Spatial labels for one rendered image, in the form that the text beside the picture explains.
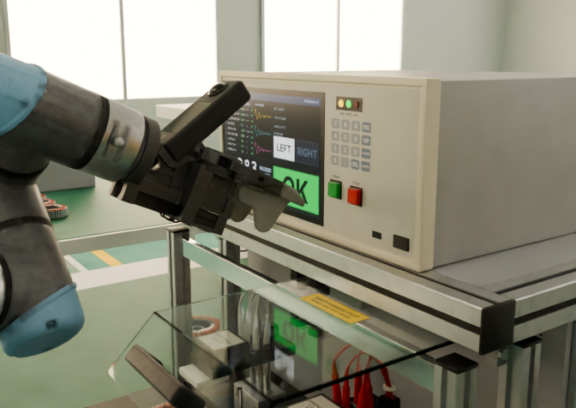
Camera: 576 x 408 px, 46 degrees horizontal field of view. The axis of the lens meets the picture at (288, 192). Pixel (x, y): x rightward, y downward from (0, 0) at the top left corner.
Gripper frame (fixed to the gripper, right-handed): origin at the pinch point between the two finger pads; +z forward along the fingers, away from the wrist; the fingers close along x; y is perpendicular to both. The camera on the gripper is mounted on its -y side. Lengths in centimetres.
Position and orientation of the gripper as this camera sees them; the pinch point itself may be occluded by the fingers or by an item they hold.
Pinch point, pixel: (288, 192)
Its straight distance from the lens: 78.5
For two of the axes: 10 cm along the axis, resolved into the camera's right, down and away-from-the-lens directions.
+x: 5.7, 1.6, -8.1
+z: 7.4, 3.1, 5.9
